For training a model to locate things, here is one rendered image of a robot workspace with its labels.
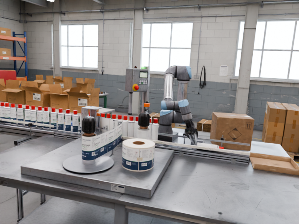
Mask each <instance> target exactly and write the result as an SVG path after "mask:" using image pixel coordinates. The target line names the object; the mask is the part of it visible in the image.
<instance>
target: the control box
mask: <svg viewBox="0 0 299 224"><path fill-rule="evenodd" d="M140 71H146V72H148V70H147V69H134V68H126V74H125V91H127V92H147V89H148V84H139V80H147V81H148V76H147V78H140ZM136 85H138V86H139V89H138V90H135V88H134V87H135V86H136Z"/></svg>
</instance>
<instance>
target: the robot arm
mask: <svg viewBox="0 0 299 224"><path fill-rule="evenodd" d="M174 78H177V81H178V97H177V101H173V80H174ZM191 78H192V74H191V67H190V66H180V65H172V66H170V67H168V68H167V69H166V71H165V73H164V80H165V83H164V100H163V101H161V109H162V110H161V111H160V121H159V127H158V133H165V134H173V130H172V123H176V124H186V128H185V132H186V136H187V137H188V138H189V139H190V141H191V142H192V143H193V144H194V145H196V143H197V140H198V131H197V129H196V128H195V125H194V123H193V121H192V120H193V119H192V114H191V111H190V107H189V103H188V100H187V99H186V97H187V85H188V82H189V81H190V79H191ZM173 110H174V111H173ZM192 135H193V136H194V140H195V142H194V140H193V136H192Z"/></svg>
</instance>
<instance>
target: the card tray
mask: <svg viewBox="0 0 299 224"><path fill-rule="evenodd" d="M249 157H250V160H251V163H252V166H253V169H257V170H264V171H270V172H279V173H286V174H292V175H298V176H299V166H298V165H297V164H296V162H295V161H294V160H293V159H292V158H291V157H284V156H275V155H268V154H261V153H253V152H250V156H249Z"/></svg>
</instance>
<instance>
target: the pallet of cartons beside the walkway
mask: <svg viewBox="0 0 299 224"><path fill-rule="evenodd" d="M262 142H264V143H272V144H279V145H281V146H282V148H283V149H284V150H285V151H286V153H287V154H288V155H289V156H290V157H291V158H292V159H294V156H299V106H297V105H296V104H286V103H276V102H267V105H266V112H265V116H264V123H263V133H262Z"/></svg>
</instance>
